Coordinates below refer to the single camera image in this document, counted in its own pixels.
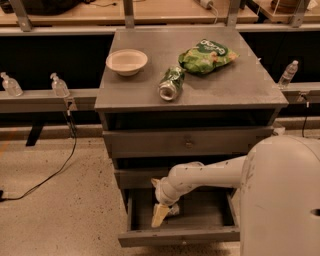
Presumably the green soda can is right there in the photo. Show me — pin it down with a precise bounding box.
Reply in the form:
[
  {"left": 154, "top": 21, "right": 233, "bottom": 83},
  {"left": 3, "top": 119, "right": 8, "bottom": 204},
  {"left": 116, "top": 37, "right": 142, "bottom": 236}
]
[{"left": 158, "top": 66, "right": 185, "bottom": 101}]

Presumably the black floor cable left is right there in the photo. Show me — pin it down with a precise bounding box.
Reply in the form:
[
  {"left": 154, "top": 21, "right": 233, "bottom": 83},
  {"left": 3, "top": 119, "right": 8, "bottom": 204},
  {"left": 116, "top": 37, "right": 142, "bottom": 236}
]
[{"left": 0, "top": 99, "right": 78, "bottom": 203}]

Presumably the clear water bottle right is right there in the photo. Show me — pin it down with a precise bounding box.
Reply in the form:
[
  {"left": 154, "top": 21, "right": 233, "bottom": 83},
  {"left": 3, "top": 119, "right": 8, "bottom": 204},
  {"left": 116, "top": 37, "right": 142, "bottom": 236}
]
[{"left": 278, "top": 60, "right": 298, "bottom": 89}]

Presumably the grey top drawer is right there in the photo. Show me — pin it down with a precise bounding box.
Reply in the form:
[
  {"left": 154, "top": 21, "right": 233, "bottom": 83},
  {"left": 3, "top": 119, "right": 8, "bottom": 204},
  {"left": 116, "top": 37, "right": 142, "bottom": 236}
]
[{"left": 103, "top": 126, "right": 273, "bottom": 159}]

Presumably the white power adapter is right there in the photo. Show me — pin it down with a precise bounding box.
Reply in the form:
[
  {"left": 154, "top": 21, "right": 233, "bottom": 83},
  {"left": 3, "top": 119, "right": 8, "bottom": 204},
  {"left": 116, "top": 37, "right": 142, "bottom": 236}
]
[{"left": 200, "top": 0, "right": 213, "bottom": 10}]

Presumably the grey drawer cabinet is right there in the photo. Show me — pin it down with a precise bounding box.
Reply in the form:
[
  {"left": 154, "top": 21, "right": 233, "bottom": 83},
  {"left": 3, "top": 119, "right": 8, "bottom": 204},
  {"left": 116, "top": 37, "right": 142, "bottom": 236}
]
[{"left": 94, "top": 25, "right": 290, "bottom": 201}]

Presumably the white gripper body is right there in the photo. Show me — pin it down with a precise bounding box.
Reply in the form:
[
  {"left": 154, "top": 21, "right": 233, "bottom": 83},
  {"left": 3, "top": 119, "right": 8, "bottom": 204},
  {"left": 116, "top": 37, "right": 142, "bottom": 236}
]
[{"left": 155, "top": 178, "right": 180, "bottom": 206}]

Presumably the silver 7up can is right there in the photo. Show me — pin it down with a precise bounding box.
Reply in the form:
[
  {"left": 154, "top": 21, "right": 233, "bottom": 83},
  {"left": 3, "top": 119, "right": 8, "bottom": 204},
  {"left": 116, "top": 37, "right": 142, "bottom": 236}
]
[{"left": 167, "top": 204, "right": 180, "bottom": 217}]

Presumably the white paper bowl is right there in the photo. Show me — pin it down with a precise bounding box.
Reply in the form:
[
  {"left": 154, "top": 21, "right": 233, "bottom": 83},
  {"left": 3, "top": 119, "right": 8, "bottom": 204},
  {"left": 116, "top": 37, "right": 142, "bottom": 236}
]
[{"left": 106, "top": 49, "right": 148, "bottom": 76}]

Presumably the grey open bottom drawer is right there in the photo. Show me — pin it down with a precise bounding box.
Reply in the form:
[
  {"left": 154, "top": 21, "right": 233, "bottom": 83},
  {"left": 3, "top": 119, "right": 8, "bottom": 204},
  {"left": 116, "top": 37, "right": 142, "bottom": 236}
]
[{"left": 118, "top": 187, "right": 240, "bottom": 247}]

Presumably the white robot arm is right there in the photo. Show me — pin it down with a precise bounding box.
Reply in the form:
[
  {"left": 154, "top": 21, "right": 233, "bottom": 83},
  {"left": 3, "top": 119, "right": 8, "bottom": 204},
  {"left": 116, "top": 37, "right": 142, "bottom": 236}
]
[{"left": 151, "top": 135, "right": 320, "bottom": 256}]

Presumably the grey middle drawer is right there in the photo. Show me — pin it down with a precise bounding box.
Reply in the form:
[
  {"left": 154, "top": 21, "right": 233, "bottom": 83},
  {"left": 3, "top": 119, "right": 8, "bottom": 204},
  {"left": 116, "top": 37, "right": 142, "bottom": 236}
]
[{"left": 113, "top": 164, "right": 252, "bottom": 190}]

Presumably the clear bottle far left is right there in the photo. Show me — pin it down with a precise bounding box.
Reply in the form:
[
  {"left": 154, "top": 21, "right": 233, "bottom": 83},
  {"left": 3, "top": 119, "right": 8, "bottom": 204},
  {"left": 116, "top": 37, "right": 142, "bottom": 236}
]
[{"left": 1, "top": 72, "right": 23, "bottom": 97}]

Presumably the black cable bundle right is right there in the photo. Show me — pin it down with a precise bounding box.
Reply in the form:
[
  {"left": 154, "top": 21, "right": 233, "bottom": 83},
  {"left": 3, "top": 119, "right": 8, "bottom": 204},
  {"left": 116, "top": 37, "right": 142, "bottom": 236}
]
[{"left": 299, "top": 93, "right": 311, "bottom": 138}]

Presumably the green chip bag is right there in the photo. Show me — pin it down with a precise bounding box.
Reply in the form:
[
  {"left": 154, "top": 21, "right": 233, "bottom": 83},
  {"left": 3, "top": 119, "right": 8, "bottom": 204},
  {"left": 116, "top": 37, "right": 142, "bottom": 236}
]
[{"left": 178, "top": 39, "right": 239, "bottom": 75}]

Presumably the clear bottle near cabinet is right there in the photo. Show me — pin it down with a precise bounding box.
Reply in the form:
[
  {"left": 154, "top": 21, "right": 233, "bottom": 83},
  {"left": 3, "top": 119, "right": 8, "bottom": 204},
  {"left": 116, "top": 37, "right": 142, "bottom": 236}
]
[{"left": 50, "top": 73, "right": 70, "bottom": 98}]

